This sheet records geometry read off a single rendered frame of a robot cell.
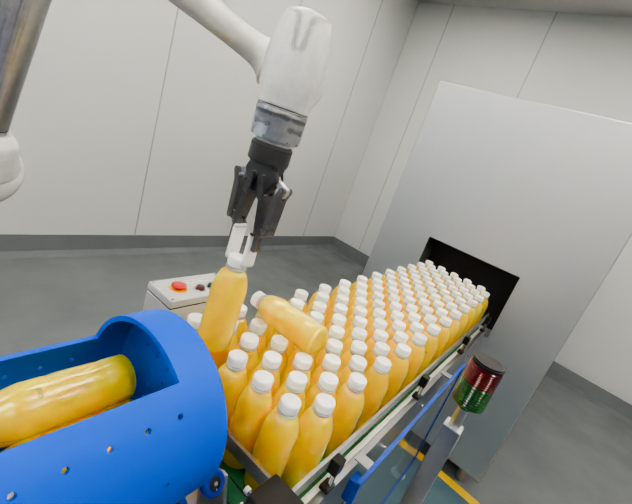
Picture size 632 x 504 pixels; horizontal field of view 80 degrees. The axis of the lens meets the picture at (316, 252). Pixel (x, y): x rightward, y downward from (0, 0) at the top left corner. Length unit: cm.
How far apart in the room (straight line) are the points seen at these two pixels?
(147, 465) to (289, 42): 60
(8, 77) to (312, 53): 66
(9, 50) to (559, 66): 461
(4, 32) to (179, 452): 85
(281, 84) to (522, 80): 444
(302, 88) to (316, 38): 7
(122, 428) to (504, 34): 509
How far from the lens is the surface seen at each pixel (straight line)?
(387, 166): 534
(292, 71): 65
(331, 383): 81
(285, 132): 66
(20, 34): 105
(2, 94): 108
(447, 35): 549
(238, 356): 79
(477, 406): 84
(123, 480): 52
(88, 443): 49
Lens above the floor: 156
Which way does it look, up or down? 17 degrees down
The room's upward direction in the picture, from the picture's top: 19 degrees clockwise
